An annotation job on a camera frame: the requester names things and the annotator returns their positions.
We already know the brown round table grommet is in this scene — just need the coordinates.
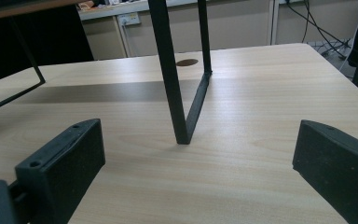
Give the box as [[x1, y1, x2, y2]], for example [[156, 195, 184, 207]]
[[175, 58, 200, 67]]

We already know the beige desk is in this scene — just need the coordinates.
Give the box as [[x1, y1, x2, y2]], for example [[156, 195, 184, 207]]
[[77, 0, 358, 62]]

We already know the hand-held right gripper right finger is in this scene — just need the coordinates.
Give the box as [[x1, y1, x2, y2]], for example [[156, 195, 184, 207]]
[[292, 119, 358, 224]]

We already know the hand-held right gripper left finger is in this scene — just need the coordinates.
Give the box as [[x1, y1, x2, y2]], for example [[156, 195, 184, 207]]
[[14, 118, 106, 224]]

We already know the tangle of black floor cables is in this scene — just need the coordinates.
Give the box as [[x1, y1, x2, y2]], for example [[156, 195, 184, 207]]
[[284, 0, 353, 61]]

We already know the black two-tier metal rack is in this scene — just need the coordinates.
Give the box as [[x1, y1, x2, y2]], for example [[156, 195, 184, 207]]
[[0, 0, 213, 146]]

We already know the white wall socket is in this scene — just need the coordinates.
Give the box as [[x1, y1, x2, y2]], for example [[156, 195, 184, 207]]
[[117, 11, 142, 27]]

